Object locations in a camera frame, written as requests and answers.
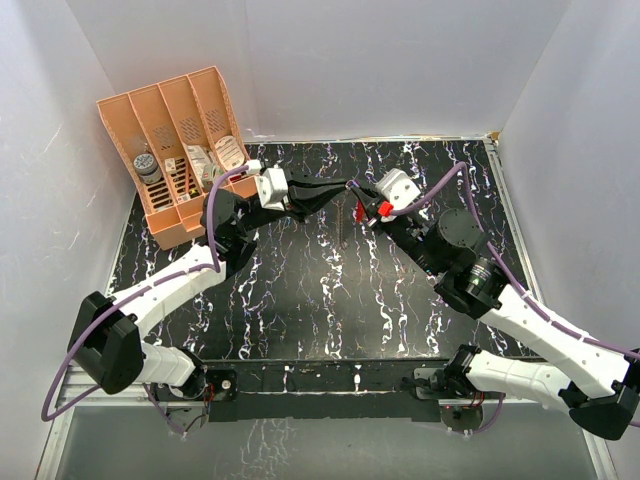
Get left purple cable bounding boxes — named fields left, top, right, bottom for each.
left=40, top=159, right=261, bottom=422

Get white paper packet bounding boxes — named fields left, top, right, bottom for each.
left=183, top=143, right=212, bottom=177

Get orange plastic desk organizer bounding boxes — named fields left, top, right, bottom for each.
left=97, top=66, right=250, bottom=250

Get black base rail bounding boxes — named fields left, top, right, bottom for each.
left=144, top=352, right=506, bottom=426

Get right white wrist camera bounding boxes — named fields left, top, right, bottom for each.
left=375, top=168, right=420, bottom=209

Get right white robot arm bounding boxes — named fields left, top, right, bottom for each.
left=348, top=183, right=639, bottom=440

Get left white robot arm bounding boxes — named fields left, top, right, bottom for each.
left=68, top=161, right=346, bottom=399

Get round white label tin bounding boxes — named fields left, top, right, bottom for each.
left=214, top=135, right=246, bottom=171

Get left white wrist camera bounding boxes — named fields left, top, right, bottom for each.
left=255, top=167, right=288, bottom=211

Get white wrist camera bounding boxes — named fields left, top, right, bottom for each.
left=375, top=168, right=420, bottom=209
left=255, top=167, right=288, bottom=211

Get black jar white lid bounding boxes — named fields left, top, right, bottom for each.
left=133, top=153, right=163, bottom=185

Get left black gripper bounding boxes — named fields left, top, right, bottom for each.
left=236, top=171, right=349, bottom=236

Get small white red box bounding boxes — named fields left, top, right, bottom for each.
left=164, top=158, right=178, bottom=175

